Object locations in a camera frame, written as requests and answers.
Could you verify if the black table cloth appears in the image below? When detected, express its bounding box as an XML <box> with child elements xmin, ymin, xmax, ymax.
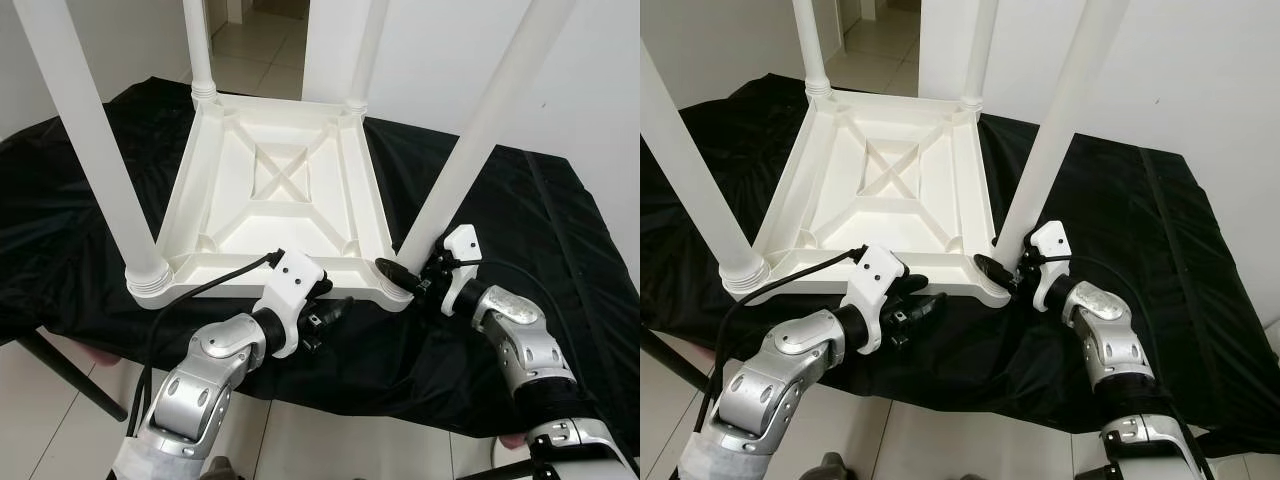
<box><xmin>0</xmin><ymin>75</ymin><xmax>641</xmax><ymax>456</ymax></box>
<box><xmin>640</xmin><ymin>72</ymin><xmax>1280</xmax><ymax>461</ymax></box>

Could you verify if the white plastic table leg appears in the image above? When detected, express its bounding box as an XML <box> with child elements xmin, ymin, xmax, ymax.
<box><xmin>12</xmin><ymin>0</ymin><xmax>173</xmax><ymax>301</ymax></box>
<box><xmin>793</xmin><ymin>0</ymin><xmax>831</xmax><ymax>98</ymax></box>
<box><xmin>992</xmin><ymin>0</ymin><xmax>1131</xmax><ymax>263</ymax></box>
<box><xmin>395</xmin><ymin>0</ymin><xmax>579</xmax><ymax>276</ymax></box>
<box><xmin>183</xmin><ymin>0</ymin><xmax>219</xmax><ymax>101</ymax></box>
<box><xmin>958</xmin><ymin>0</ymin><xmax>1001</xmax><ymax>109</ymax></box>
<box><xmin>640</xmin><ymin>40</ymin><xmax>769</xmax><ymax>296</ymax></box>
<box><xmin>345</xmin><ymin>0</ymin><xmax>391</xmax><ymax>111</ymax></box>

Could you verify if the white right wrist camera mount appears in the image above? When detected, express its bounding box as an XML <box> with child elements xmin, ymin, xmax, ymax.
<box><xmin>1030</xmin><ymin>220</ymin><xmax>1073</xmax><ymax>311</ymax></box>
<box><xmin>440</xmin><ymin>225</ymin><xmax>481</xmax><ymax>316</ymax></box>

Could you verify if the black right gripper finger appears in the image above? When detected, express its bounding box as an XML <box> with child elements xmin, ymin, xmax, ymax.
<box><xmin>375</xmin><ymin>258</ymin><xmax>413</xmax><ymax>301</ymax></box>
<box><xmin>972</xmin><ymin>253</ymin><xmax>1009</xmax><ymax>293</ymax></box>

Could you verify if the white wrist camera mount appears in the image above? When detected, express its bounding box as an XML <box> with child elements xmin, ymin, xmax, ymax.
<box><xmin>1030</xmin><ymin>220</ymin><xmax>1073</xmax><ymax>311</ymax></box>
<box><xmin>845</xmin><ymin>245</ymin><xmax>911</xmax><ymax>353</ymax></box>
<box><xmin>250</xmin><ymin>250</ymin><xmax>329</xmax><ymax>359</ymax></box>
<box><xmin>440</xmin><ymin>225</ymin><xmax>481</xmax><ymax>316</ymax></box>

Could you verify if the white plastic table top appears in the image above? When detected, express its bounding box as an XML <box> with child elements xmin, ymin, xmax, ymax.
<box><xmin>722</xmin><ymin>88</ymin><xmax>1013</xmax><ymax>306</ymax></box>
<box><xmin>125</xmin><ymin>92</ymin><xmax>416</xmax><ymax>313</ymax></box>

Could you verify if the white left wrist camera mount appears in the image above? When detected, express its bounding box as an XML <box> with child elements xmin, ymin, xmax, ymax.
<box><xmin>845</xmin><ymin>245</ymin><xmax>911</xmax><ymax>353</ymax></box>
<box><xmin>250</xmin><ymin>250</ymin><xmax>329</xmax><ymax>359</ymax></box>

